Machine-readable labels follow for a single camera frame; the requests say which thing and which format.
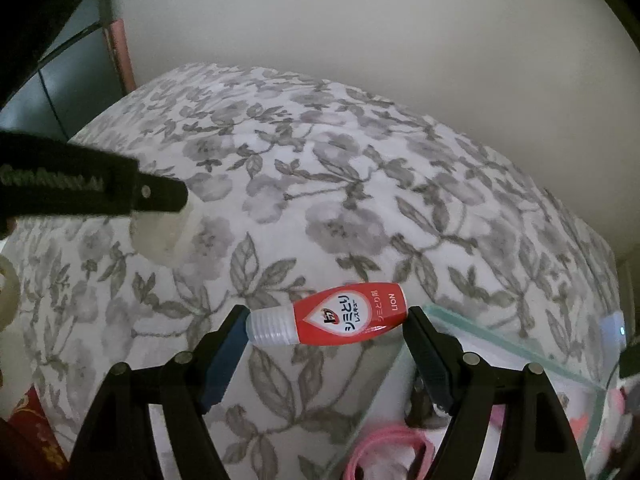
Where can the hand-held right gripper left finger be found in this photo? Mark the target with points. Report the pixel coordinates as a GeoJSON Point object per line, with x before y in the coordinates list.
{"type": "Point", "coordinates": [227, 355]}

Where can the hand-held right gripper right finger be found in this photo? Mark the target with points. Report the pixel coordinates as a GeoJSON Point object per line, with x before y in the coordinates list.
{"type": "Point", "coordinates": [430, 355]}

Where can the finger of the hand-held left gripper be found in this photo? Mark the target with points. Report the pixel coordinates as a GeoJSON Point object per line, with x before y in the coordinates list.
{"type": "Point", "coordinates": [160, 195]}

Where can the brown patterned hair clip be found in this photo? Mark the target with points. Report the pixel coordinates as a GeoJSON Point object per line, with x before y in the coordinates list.
{"type": "Point", "coordinates": [416, 405]}

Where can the teal shallow cardboard box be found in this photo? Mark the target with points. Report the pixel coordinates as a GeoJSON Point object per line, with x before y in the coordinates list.
{"type": "Point", "coordinates": [500, 360]}

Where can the red stain remover bottle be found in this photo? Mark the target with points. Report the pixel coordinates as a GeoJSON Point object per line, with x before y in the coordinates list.
{"type": "Point", "coordinates": [340, 315]}

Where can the pink hair clip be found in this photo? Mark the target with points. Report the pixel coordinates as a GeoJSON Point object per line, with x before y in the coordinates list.
{"type": "Point", "coordinates": [372, 442]}

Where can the cream tape roll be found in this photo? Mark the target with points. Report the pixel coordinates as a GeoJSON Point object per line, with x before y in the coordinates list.
{"type": "Point", "coordinates": [15, 285]}

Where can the dark cabinet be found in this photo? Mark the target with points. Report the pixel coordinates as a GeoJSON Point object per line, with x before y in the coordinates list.
{"type": "Point", "coordinates": [75, 60]}

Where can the grey floral blanket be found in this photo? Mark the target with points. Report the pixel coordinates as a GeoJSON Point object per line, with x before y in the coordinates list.
{"type": "Point", "coordinates": [325, 185]}

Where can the white power strip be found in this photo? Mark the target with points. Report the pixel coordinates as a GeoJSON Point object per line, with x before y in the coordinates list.
{"type": "Point", "coordinates": [612, 332]}

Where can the white cloth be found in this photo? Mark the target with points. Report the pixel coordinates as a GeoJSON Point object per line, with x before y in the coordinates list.
{"type": "Point", "coordinates": [20, 370]}

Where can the pink and white crochet mat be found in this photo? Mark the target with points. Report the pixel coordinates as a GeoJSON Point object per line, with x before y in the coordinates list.
{"type": "Point", "coordinates": [612, 410]}

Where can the black plugged-in charger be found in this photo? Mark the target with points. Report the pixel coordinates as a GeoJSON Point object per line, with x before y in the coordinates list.
{"type": "Point", "coordinates": [631, 360]}

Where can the red patterned cloth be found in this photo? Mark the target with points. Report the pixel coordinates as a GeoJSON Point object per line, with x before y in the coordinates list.
{"type": "Point", "coordinates": [35, 435]}

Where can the pink wooden frame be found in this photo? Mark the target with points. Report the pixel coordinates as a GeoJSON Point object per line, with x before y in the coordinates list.
{"type": "Point", "coordinates": [117, 55]}

